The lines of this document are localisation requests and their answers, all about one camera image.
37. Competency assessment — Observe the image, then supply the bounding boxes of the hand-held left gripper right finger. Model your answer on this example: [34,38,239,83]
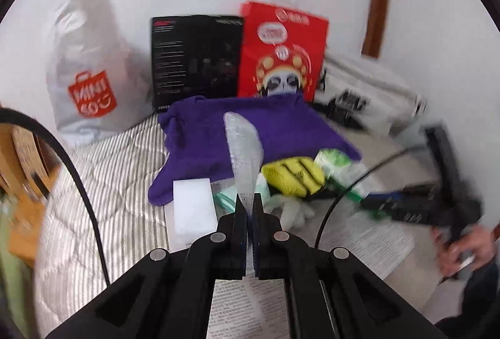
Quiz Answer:
[253,192,450,339]

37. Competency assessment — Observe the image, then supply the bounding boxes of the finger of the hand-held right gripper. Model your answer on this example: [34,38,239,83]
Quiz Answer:
[388,206,442,226]
[361,186,430,209]

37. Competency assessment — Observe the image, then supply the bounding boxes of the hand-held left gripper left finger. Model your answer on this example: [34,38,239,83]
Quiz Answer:
[46,194,248,339]

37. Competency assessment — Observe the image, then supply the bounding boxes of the yellow pouch black straps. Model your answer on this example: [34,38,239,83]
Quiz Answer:
[261,157,327,197]

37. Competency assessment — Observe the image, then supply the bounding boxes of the clear bubble wrap piece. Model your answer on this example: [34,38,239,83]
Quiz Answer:
[223,112,263,222]

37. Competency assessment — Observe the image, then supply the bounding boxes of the green wet wipes pack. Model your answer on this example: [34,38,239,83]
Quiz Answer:
[314,148,354,183]

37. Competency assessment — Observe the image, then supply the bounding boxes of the person's right forearm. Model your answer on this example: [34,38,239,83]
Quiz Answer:
[435,265,500,328]

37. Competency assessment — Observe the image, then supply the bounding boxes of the person's right hand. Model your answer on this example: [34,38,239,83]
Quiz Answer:
[432,224,500,279]

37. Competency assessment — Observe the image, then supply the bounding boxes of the white and mint sock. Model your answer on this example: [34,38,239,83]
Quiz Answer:
[214,173,317,230]

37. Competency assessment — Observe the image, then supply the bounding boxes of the newspaper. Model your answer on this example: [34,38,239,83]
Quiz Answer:
[207,183,415,339]

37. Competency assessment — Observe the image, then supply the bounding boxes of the white sponge block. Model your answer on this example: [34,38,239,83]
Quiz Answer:
[172,180,218,250]

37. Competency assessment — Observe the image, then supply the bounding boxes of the purple towel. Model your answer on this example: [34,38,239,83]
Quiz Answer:
[147,95,362,207]

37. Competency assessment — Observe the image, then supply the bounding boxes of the black printed box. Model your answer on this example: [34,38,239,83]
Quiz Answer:
[150,14,245,111]

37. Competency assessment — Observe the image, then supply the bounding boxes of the red printed paper bag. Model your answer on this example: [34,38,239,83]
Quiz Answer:
[236,1,329,103]

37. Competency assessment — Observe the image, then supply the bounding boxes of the wooden furniture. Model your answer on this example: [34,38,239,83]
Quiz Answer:
[0,120,59,257]

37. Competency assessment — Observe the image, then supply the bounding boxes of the white plastic bag orange print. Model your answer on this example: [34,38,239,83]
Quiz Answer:
[46,0,155,144]

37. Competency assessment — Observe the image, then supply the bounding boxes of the black cable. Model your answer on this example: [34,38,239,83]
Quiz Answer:
[314,146,428,248]
[0,108,112,287]

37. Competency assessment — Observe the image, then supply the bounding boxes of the white waist bag black strap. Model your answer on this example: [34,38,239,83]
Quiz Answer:
[314,56,428,138]

